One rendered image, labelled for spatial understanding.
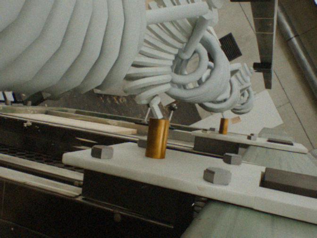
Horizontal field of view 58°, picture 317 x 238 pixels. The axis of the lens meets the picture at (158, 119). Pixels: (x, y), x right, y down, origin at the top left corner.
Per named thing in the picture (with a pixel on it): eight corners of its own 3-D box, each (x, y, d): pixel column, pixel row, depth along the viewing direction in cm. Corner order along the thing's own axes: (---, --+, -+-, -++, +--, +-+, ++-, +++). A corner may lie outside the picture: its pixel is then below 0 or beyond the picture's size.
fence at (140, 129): (53, 117, 161) (54, 110, 161) (222, 146, 127) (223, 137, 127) (46, 117, 157) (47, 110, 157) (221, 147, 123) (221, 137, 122)
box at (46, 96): (50, 85, 193) (70, 72, 188) (56, 101, 192) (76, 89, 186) (37, 83, 182) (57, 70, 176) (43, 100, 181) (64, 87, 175)
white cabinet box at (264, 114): (168, 138, 577) (266, 92, 509) (179, 165, 569) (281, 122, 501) (156, 140, 521) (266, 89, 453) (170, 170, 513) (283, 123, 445)
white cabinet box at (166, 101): (160, 85, 691) (186, 71, 667) (170, 106, 683) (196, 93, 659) (153, 83, 649) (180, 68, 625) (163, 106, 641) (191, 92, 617)
